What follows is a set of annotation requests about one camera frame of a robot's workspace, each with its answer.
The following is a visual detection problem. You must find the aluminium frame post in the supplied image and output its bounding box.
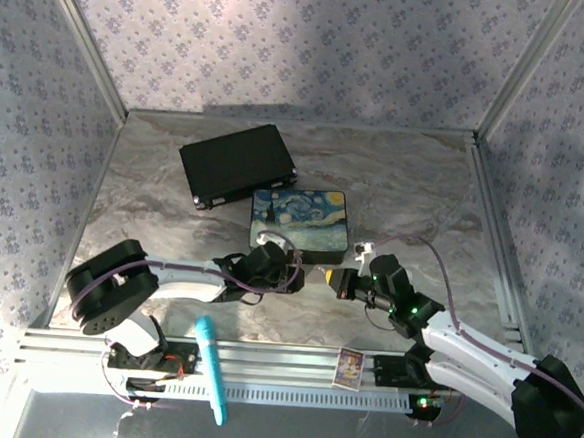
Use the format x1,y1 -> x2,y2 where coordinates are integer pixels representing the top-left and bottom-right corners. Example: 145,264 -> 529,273
28,0 -> 138,121
475,0 -> 575,145

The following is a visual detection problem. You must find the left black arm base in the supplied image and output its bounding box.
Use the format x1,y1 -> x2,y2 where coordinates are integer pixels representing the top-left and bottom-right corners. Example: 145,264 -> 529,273
102,335 -> 200,405

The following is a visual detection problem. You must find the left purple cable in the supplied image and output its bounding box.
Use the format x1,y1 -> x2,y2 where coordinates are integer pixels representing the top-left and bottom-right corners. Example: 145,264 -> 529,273
68,216 -> 307,342

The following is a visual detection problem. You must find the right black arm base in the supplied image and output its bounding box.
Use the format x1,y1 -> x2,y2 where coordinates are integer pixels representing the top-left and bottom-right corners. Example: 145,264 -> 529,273
370,352 -> 457,423

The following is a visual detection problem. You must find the white slotted cable duct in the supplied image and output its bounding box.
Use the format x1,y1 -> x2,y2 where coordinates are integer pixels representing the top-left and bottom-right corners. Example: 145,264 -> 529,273
118,371 -> 444,419

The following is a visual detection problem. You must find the aluminium side rail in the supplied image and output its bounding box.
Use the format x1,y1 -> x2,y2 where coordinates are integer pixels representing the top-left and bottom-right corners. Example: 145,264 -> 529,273
455,133 -> 547,355

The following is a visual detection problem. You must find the teal marker pen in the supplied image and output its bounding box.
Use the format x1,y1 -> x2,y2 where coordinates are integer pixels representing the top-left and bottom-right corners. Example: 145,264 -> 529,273
185,314 -> 236,428

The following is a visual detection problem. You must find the small picture card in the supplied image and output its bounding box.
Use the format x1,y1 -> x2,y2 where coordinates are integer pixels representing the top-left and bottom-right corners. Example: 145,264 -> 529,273
330,345 -> 366,392

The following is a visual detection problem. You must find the aluminium front rail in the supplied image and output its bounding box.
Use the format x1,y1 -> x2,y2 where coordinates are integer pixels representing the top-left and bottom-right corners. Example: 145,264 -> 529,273
16,324 -> 519,399

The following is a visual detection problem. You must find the starry night painted box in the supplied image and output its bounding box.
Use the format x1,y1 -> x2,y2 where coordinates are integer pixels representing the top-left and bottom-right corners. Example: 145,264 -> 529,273
246,184 -> 356,267

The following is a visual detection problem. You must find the black hard case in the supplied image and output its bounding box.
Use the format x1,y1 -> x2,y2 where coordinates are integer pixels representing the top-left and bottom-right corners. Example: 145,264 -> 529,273
174,117 -> 302,218

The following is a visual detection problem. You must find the grey metal sheet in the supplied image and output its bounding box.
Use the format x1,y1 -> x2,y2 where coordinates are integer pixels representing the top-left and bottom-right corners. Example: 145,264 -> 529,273
13,387 -> 557,438

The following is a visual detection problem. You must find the purple cable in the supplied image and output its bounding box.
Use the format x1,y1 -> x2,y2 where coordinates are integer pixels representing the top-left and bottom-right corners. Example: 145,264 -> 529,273
355,231 -> 584,438
68,216 -> 307,342

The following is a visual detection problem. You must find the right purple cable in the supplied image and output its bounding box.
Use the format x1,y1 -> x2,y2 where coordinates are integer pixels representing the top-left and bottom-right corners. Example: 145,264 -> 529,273
355,231 -> 584,438

